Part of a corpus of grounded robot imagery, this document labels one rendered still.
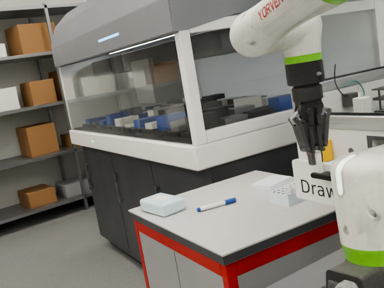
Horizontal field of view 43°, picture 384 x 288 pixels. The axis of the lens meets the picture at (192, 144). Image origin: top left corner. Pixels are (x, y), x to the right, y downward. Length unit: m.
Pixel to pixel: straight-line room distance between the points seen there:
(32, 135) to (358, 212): 4.09
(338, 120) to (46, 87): 3.53
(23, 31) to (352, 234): 4.17
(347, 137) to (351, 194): 0.78
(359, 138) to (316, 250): 0.39
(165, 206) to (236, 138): 0.60
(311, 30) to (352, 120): 0.49
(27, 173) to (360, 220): 4.55
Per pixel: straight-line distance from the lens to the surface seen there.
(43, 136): 4.77
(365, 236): 0.88
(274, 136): 2.17
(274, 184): 1.72
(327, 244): 1.47
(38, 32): 4.82
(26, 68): 5.20
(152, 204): 1.62
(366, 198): 0.85
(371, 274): 0.88
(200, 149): 1.96
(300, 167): 1.35
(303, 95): 1.21
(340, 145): 1.66
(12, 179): 5.16
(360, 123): 1.59
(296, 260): 1.40
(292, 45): 1.19
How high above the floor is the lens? 1.23
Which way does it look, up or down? 9 degrees down
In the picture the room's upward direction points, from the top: 9 degrees counter-clockwise
